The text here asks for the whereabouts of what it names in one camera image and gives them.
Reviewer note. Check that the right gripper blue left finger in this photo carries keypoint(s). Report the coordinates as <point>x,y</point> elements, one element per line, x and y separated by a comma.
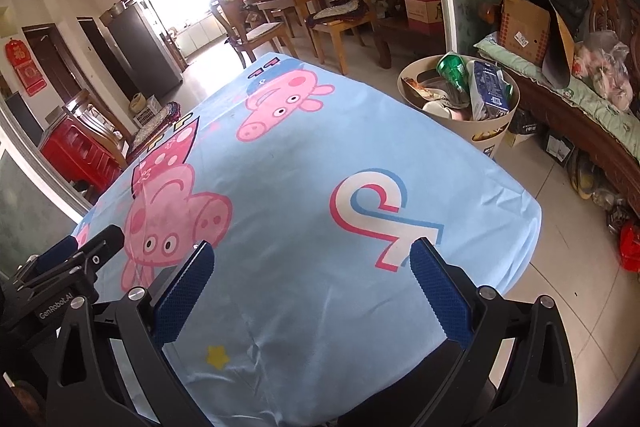
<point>179,292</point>

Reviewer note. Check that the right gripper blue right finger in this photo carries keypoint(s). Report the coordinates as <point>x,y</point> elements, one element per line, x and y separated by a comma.
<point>451,309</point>

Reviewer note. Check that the green crushed can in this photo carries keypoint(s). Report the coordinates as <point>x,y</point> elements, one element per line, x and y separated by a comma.
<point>452,68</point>

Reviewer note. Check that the round beige trash bin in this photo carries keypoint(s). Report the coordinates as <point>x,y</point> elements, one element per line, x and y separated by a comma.
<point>453,108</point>

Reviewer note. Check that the blue cartoon pig tablecloth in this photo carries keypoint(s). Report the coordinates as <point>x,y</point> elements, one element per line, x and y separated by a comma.
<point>311,188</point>

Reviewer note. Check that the blue milk carton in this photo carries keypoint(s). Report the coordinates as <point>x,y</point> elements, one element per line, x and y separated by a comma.
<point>489,92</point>

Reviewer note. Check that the orange snack wrapper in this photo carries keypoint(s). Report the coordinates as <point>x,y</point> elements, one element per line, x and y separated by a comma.
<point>418,90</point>

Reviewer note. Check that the dark grey refrigerator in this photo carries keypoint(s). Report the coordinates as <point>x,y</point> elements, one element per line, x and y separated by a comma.
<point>155,71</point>

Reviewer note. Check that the wooden bench sofa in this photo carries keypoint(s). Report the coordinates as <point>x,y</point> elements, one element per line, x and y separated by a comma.
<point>599,109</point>

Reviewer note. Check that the wooden dining chair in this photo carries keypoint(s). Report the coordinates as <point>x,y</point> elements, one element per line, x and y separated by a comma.
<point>341,16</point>
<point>243,40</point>

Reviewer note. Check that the brown cardboard box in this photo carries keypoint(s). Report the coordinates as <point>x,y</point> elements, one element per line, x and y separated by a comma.
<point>543,33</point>

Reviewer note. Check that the red gift box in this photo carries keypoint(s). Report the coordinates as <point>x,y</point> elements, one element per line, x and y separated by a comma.
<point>425,16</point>

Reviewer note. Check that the red wall calendar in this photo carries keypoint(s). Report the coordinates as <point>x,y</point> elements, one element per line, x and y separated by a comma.
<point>25,67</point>

